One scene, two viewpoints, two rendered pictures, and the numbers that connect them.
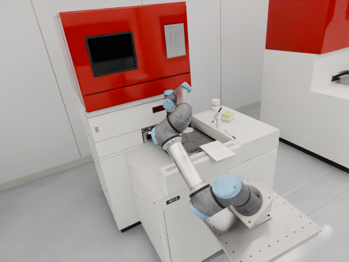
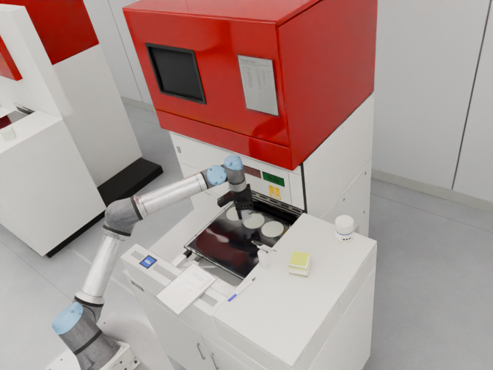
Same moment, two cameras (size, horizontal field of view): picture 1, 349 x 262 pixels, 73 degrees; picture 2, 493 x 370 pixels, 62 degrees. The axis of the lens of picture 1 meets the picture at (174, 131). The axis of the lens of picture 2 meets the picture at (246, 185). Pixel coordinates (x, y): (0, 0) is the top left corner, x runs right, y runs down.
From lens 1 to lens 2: 185 cm
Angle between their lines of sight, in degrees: 60
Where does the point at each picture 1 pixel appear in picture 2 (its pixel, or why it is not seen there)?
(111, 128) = (194, 158)
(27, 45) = not seen: outside the picture
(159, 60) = (235, 106)
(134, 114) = (217, 157)
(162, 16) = (234, 40)
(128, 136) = not seen: hidden behind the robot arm
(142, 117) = not seen: hidden behind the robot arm
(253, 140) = (232, 328)
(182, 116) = (109, 214)
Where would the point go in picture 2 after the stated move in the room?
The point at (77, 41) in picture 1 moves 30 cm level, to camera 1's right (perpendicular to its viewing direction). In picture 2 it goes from (140, 45) to (158, 65)
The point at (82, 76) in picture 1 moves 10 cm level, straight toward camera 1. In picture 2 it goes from (150, 87) to (133, 96)
